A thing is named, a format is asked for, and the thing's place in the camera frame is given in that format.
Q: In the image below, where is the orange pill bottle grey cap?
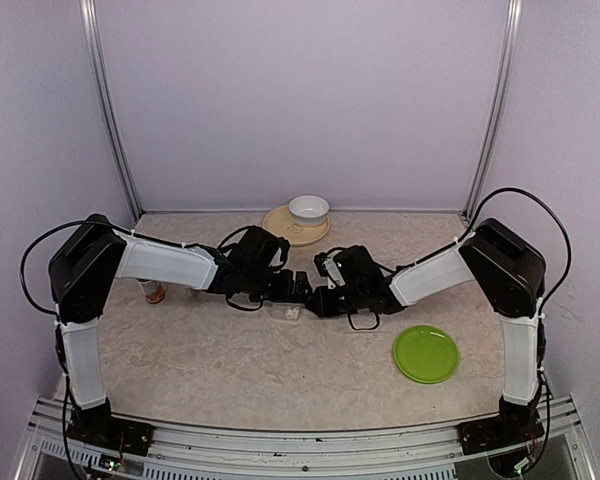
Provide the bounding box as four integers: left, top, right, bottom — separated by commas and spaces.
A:
138, 279, 165, 304

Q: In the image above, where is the beige round plate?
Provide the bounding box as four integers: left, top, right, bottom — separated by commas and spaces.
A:
262, 205, 330, 247

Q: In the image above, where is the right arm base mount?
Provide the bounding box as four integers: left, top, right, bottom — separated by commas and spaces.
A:
457, 398, 545, 455

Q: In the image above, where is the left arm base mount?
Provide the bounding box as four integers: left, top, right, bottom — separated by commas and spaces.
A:
67, 398, 155, 457

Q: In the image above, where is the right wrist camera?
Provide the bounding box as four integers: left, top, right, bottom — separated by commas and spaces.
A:
314, 252, 345, 289

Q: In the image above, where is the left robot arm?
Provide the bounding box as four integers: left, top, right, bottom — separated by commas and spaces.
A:
48, 215, 312, 445

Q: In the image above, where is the pile of beige tablets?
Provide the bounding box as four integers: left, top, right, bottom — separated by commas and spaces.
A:
286, 308, 300, 321

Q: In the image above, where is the front aluminium rail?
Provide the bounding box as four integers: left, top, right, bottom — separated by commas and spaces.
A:
11, 397, 597, 479

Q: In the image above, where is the white ceramic bowl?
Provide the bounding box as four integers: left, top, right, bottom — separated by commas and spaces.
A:
288, 195, 330, 226

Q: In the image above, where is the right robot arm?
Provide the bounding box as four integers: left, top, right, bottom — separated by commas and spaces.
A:
305, 219, 546, 444

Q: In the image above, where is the left aluminium frame post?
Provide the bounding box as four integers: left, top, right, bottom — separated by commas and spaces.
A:
79, 0, 144, 222

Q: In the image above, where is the aluminium frame post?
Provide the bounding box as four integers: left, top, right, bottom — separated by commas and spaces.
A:
79, 0, 144, 222
463, 0, 524, 220

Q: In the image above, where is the right aluminium frame post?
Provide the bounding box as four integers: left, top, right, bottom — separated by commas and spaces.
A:
463, 0, 524, 220

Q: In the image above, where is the clear plastic pill organizer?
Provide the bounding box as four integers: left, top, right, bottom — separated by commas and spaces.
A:
280, 305, 303, 323

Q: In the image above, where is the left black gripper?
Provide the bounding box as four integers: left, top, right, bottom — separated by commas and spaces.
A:
243, 266, 313, 304

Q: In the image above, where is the green round plate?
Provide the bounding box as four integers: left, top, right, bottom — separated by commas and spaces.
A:
392, 325, 460, 385

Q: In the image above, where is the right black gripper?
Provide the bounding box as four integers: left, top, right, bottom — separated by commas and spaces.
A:
304, 284, 365, 319

